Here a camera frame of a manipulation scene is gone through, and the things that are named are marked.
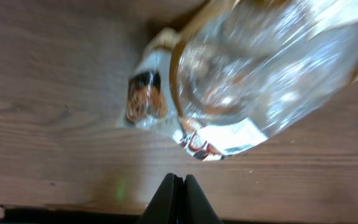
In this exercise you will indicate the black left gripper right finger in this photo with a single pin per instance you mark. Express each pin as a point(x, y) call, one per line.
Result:
point(198, 210)

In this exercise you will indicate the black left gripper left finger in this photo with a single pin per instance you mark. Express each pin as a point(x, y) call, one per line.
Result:
point(162, 208)

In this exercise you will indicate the brown and white snack bag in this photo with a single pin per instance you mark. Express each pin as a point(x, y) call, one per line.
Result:
point(240, 72)

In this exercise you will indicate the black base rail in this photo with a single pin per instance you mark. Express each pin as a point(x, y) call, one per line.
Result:
point(48, 216)

